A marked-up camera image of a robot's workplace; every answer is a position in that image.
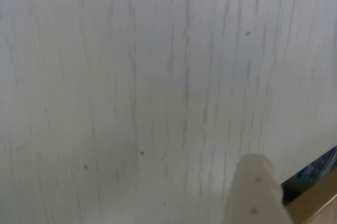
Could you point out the tan wooden furniture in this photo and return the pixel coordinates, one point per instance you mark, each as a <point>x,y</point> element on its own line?
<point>318,203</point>

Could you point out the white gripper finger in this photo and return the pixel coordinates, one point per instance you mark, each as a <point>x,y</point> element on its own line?
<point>252,197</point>

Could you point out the dark blue patterned object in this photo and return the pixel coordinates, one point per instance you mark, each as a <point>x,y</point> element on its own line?
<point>305,175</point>

